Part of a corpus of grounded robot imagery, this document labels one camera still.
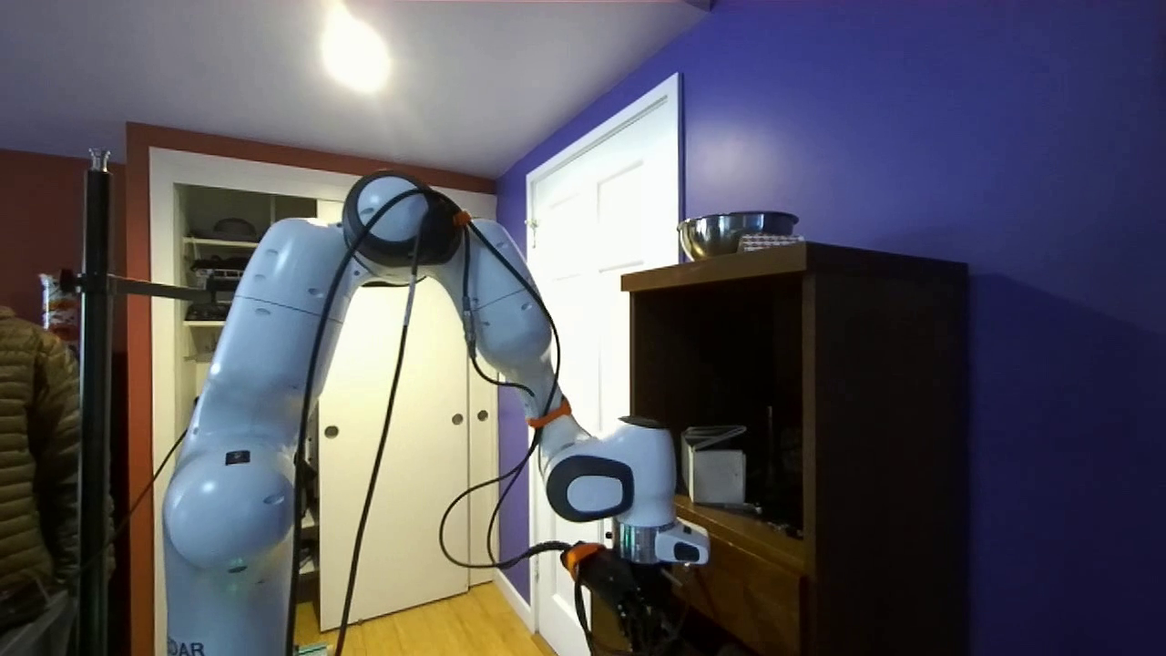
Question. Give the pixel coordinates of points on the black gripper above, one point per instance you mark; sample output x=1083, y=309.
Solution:
x=619, y=599

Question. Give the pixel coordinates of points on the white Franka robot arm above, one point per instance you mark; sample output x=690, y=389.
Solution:
x=240, y=401

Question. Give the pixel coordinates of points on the white box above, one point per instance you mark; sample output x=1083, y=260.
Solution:
x=717, y=477

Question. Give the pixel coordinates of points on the white closet door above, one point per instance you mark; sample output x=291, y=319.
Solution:
x=424, y=513

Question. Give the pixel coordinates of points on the dark wood cabinet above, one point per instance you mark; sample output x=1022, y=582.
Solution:
x=888, y=424

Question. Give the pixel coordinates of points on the round door knob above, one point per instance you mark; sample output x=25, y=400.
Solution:
x=328, y=433

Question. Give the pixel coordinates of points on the metal bowl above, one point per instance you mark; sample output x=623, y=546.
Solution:
x=734, y=226

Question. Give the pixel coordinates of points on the white panel room door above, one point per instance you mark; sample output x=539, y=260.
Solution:
x=596, y=205

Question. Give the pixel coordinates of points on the closet shelving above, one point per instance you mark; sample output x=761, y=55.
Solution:
x=222, y=242

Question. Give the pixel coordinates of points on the person in striped sweater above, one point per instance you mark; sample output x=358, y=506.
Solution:
x=29, y=461

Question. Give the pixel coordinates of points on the round ceiling light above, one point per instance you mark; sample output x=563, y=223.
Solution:
x=354, y=54

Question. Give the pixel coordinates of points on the black stand pole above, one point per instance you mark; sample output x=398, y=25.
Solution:
x=94, y=220

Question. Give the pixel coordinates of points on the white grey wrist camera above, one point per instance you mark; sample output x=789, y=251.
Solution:
x=677, y=548

